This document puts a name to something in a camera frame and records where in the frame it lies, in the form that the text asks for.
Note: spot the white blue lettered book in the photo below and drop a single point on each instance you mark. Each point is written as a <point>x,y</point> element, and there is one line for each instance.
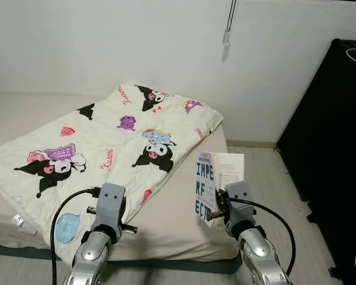
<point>206,178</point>

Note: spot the teal bed frame base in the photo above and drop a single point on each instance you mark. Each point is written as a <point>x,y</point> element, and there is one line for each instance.
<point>166,264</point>

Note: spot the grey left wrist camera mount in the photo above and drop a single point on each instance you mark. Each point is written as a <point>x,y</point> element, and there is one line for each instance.
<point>111,205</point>

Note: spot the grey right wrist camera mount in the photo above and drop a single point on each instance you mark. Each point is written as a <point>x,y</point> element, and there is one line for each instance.
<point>239,205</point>

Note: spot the mattress with beige sheet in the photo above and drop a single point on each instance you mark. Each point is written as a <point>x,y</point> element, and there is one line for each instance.
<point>184,225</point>

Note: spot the black fabric wardrobe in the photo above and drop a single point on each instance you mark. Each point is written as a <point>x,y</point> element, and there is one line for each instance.
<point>326,148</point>

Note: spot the cream cartoon print quilt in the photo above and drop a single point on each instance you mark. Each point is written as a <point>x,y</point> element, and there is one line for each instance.
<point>107,130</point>

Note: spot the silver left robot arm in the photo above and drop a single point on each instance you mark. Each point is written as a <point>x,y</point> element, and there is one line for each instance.
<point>92,261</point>

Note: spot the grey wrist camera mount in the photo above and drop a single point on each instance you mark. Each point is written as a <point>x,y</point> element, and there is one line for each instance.
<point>111,205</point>
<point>239,205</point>

